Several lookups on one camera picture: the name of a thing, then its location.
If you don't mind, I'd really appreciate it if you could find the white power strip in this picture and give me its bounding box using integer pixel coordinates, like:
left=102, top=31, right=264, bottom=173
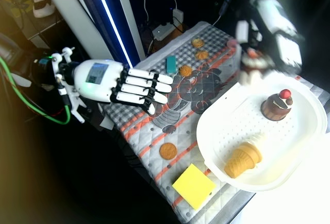
left=151, top=22, right=176, bottom=41

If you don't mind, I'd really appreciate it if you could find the chocolate cake with cherry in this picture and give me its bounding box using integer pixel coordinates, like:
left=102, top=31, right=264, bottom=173
left=260, top=89, right=294, bottom=121

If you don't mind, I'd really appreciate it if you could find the blue cable connector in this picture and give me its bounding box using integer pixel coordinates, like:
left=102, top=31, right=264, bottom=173
left=218, top=0, right=236, bottom=15

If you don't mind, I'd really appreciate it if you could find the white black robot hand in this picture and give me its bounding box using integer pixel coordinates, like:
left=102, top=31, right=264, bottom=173
left=235, top=0, right=306, bottom=74
left=73, top=58, right=174, bottom=116

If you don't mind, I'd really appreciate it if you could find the round brown biscuit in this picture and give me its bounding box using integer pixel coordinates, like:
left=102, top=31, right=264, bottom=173
left=159, top=142, right=178, bottom=161

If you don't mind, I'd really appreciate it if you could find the green cable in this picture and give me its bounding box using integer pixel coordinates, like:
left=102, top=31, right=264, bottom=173
left=0, top=56, right=72, bottom=125

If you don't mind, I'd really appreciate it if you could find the white oval perforated plastic tray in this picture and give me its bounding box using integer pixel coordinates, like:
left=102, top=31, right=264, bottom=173
left=195, top=73, right=328, bottom=193

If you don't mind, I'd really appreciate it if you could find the teal rectangular block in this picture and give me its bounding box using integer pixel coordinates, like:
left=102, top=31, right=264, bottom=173
left=166, top=55, right=177, bottom=74

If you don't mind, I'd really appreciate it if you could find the white pillar with blue strip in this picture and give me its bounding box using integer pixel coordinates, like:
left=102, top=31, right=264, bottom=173
left=36, top=0, right=147, bottom=69

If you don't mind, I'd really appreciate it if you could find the white power adapter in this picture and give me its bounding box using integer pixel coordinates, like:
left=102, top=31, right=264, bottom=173
left=172, top=8, right=185, bottom=25

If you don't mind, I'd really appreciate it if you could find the swirl butter cookie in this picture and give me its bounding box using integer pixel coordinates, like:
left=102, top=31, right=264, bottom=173
left=179, top=65, right=193, bottom=77

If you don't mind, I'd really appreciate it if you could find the yellow cube block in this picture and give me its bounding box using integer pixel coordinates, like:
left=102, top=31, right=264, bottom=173
left=172, top=163, right=217, bottom=211

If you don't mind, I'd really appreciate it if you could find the toy ice cream cone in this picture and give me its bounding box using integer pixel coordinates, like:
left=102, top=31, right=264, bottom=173
left=223, top=133, right=267, bottom=179

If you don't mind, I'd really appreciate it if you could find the cream cake with strawberry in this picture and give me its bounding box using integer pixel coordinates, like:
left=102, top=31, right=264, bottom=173
left=239, top=47, right=275, bottom=86

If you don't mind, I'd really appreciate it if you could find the grey quilt with bear print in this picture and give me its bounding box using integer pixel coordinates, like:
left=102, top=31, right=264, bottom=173
left=102, top=21, right=330, bottom=224

